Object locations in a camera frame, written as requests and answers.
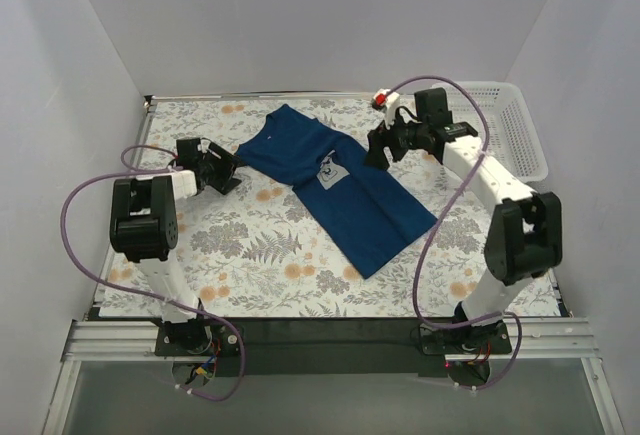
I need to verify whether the blue printed t shirt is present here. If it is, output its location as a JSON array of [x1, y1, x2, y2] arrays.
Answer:
[[237, 105, 437, 279]]

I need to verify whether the white plastic basket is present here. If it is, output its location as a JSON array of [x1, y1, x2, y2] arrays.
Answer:
[[460, 81, 549, 183]]

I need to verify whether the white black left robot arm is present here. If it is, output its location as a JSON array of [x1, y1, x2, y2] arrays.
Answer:
[[109, 138, 244, 355]]

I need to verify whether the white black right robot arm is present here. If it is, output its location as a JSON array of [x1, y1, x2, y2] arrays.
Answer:
[[365, 87, 562, 354]]

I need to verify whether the floral patterned table mat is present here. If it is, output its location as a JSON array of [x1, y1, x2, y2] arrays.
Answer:
[[96, 98, 560, 318]]

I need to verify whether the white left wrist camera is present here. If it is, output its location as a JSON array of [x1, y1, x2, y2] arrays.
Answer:
[[200, 138, 221, 159]]

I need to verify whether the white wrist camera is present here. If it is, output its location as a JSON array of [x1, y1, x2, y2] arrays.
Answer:
[[371, 89, 400, 128], [200, 138, 221, 159]]

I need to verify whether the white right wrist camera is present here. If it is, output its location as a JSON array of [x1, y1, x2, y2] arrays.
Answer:
[[371, 89, 400, 128]]

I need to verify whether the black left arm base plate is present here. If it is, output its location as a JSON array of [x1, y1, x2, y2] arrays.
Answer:
[[154, 319, 240, 357]]

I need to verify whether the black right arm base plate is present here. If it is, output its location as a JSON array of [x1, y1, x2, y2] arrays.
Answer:
[[417, 320, 512, 356]]

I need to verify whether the aluminium frame rail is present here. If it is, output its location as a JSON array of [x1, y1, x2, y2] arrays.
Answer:
[[62, 317, 601, 361]]

